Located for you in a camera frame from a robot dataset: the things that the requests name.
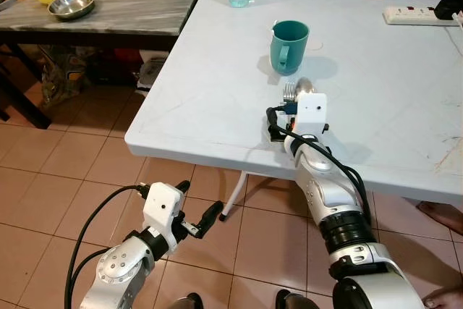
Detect silver metal fork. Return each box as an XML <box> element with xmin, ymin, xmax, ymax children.
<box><xmin>281</xmin><ymin>76</ymin><xmax>315</xmax><ymax>104</ymax></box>

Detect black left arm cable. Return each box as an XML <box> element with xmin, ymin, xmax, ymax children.
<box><xmin>64</xmin><ymin>184</ymin><xmax>151</xmax><ymax>309</ymax></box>

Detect patterned brown bag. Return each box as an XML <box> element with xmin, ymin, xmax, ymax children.
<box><xmin>39</xmin><ymin>44</ymin><xmax>88</xmax><ymax>108</ymax></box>

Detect black left robot foot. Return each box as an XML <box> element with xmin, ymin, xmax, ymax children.
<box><xmin>167</xmin><ymin>292</ymin><xmax>205</xmax><ymax>309</ymax></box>

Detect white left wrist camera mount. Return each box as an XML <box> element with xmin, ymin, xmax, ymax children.
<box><xmin>142</xmin><ymin>182</ymin><xmax>183</xmax><ymax>253</ymax></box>

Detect black right robot foot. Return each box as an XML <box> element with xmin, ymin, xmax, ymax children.
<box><xmin>274</xmin><ymin>289</ymin><xmax>314</xmax><ymax>309</ymax></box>

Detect white plastic folding table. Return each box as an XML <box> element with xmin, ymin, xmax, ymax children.
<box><xmin>124</xmin><ymin>0</ymin><xmax>463</xmax><ymax>222</ymax></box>

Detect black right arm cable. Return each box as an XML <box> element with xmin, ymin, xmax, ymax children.
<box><xmin>265</xmin><ymin>106</ymin><xmax>374</xmax><ymax>231</ymax></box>

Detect teal plastic mug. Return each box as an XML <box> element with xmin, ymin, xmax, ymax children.
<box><xmin>270</xmin><ymin>20</ymin><xmax>310</xmax><ymax>76</ymax></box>

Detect bare person foot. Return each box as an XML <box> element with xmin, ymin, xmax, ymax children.
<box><xmin>415</xmin><ymin>200</ymin><xmax>463</xmax><ymax>236</ymax></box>
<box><xmin>422</xmin><ymin>287</ymin><xmax>463</xmax><ymax>309</ymax></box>

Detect open stainless steel bowl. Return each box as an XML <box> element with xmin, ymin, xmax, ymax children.
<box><xmin>47</xmin><ymin>0</ymin><xmax>96</xmax><ymax>22</ymax></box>

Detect grey marble-top wooden table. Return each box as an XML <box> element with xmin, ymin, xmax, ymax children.
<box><xmin>0</xmin><ymin>0</ymin><xmax>218</xmax><ymax>131</ymax></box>

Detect white power strip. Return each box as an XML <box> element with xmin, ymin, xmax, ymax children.
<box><xmin>383</xmin><ymin>6</ymin><xmax>459</xmax><ymax>27</ymax></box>

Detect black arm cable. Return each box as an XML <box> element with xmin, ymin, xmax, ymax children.
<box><xmin>64</xmin><ymin>184</ymin><xmax>151</xmax><ymax>309</ymax></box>
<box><xmin>265</xmin><ymin>106</ymin><xmax>374</xmax><ymax>231</ymax></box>

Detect black power plug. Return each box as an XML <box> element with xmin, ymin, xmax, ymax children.
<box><xmin>433</xmin><ymin>0</ymin><xmax>463</xmax><ymax>21</ymax></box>

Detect black robot foot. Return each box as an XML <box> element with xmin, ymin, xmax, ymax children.
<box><xmin>274</xmin><ymin>289</ymin><xmax>314</xmax><ymax>309</ymax></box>
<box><xmin>167</xmin><ymin>292</ymin><xmax>205</xmax><ymax>309</ymax></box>

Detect white storage box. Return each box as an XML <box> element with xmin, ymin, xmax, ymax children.
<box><xmin>137</xmin><ymin>51</ymin><xmax>171</xmax><ymax>93</ymax></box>

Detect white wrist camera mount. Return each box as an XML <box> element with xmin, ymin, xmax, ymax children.
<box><xmin>142</xmin><ymin>182</ymin><xmax>183</xmax><ymax>253</ymax></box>
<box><xmin>295</xmin><ymin>93</ymin><xmax>328</xmax><ymax>137</ymax></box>

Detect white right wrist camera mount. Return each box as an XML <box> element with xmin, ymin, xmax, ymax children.
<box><xmin>295</xmin><ymin>93</ymin><xmax>328</xmax><ymax>137</ymax></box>

